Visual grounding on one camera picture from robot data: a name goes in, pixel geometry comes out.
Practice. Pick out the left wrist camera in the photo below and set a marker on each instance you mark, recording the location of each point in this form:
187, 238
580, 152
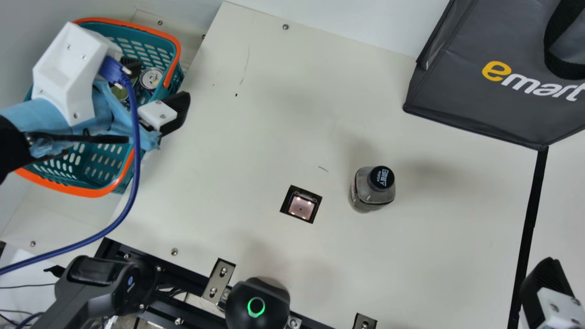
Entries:
68, 64

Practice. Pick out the black device with green light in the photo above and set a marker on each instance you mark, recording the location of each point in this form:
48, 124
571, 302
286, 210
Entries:
256, 306

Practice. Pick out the silver can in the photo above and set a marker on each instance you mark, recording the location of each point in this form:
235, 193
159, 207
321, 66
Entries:
151, 78

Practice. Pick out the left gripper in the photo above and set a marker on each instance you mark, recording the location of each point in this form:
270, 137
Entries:
106, 109

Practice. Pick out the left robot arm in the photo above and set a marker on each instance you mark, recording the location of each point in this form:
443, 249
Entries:
13, 146

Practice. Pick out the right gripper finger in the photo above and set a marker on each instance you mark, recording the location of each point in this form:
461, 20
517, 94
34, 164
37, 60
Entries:
548, 278

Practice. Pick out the dark coffee bottle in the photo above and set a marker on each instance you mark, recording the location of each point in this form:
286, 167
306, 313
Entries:
371, 192

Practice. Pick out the gold-topped can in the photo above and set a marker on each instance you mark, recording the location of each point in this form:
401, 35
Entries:
119, 92

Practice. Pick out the small square scanner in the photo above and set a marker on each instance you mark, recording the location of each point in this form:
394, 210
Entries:
301, 204

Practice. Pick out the black strip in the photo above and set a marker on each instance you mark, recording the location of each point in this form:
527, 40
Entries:
528, 228

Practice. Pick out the teal shopping basket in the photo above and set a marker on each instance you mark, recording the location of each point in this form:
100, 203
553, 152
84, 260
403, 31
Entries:
96, 171

